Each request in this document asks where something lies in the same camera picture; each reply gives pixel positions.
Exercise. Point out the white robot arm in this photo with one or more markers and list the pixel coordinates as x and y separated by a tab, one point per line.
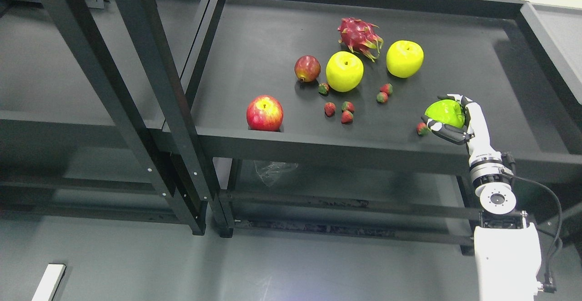
507	247

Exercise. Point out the strawberry near hand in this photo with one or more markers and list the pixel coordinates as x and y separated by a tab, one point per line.
422	129

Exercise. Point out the strawberry by yellow apple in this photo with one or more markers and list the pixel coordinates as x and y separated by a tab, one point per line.
323	89

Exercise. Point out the pink dragon fruit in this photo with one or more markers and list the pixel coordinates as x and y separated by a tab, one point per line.
360	38

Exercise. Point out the strawberry centre bottom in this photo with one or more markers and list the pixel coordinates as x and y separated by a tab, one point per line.
347	117

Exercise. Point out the dark red pomegranate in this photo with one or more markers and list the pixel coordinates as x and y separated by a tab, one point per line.
307	68

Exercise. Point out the strawberry centre top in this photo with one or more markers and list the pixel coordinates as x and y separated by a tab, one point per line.
348	107

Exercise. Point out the yellow apple right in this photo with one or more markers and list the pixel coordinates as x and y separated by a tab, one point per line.
404	58

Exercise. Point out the yellow apple left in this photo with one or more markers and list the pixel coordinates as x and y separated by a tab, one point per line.
344	71

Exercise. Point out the strawberry centre left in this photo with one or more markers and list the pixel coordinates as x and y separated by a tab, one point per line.
329	109

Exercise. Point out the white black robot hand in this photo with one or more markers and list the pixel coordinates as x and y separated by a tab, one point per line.
474	135

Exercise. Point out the yellow apple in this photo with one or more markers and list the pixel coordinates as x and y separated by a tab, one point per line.
404	58
344	71

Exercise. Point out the left black metal shelf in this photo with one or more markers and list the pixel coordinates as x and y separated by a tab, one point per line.
83	119

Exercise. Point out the black metal shelf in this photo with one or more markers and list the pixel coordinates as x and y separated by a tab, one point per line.
83	119
374	177

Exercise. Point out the red apple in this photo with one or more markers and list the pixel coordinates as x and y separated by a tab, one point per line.
265	113

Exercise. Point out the green apple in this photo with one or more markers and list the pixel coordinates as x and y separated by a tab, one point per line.
448	112

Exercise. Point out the strawberry right lower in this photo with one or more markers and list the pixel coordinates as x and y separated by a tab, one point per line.
382	97

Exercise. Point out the strawberry right upper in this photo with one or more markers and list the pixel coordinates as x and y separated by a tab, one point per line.
387	89

